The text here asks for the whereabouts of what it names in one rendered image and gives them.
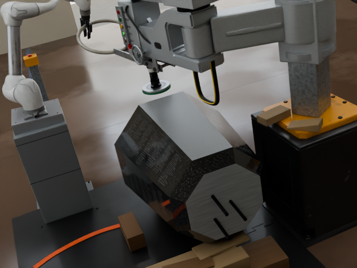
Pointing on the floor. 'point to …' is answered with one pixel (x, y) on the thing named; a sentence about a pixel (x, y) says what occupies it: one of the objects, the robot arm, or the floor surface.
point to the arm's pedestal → (54, 171)
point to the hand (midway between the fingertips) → (86, 34)
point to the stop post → (31, 62)
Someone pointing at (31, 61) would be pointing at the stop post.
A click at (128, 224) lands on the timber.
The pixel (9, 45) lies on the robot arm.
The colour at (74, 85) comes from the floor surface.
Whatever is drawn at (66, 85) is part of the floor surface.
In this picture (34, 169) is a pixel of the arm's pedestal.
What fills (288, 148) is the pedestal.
